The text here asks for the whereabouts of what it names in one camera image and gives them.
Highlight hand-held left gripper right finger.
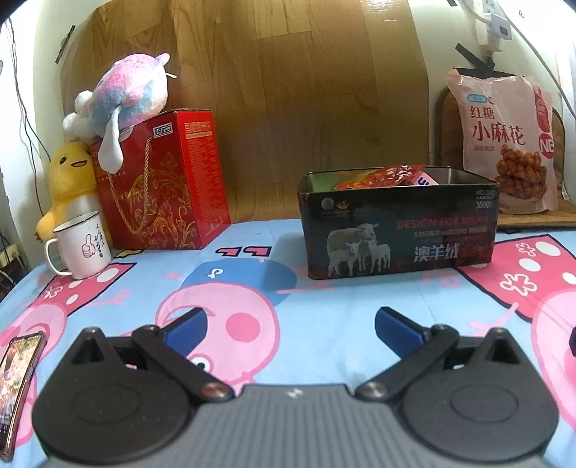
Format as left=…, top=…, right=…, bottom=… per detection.
left=355, top=306, right=523, bottom=402

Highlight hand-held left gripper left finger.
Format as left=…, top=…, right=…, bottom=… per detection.
left=63, top=306, right=235, bottom=402

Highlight black tin box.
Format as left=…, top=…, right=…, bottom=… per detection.
left=297, top=166, right=501, bottom=280

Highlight red snack packet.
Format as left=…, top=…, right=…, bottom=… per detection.
left=334, top=165, right=426, bottom=190

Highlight cartoon pig printed blanket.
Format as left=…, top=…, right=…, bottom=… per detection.
left=0, top=218, right=576, bottom=468

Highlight white enamel mug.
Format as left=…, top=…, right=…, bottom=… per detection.
left=44, top=211, right=112, bottom=280

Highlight red gift box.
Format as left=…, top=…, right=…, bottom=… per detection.
left=87, top=109, right=232, bottom=250

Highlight smartphone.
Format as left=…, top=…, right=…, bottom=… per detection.
left=0, top=332, right=47, bottom=456

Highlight yellow duck plush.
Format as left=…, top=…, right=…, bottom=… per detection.
left=36, top=143, right=106, bottom=241

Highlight pink snack bag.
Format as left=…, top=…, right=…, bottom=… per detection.
left=447, top=68, right=559, bottom=214

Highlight pastel plush toy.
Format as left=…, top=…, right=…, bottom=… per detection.
left=62, top=53, right=175, bottom=174

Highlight wood-pattern panel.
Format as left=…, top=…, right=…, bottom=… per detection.
left=60, top=0, right=430, bottom=226

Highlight black tape strip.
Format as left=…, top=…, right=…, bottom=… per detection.
left=454, top=42, right=501, bottom=75

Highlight white power strip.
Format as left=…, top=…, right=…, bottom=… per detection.
left=465, top=0, right=514, bottom=46

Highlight white cable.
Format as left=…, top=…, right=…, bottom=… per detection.
left=508, top=9, right=576, bottom=118

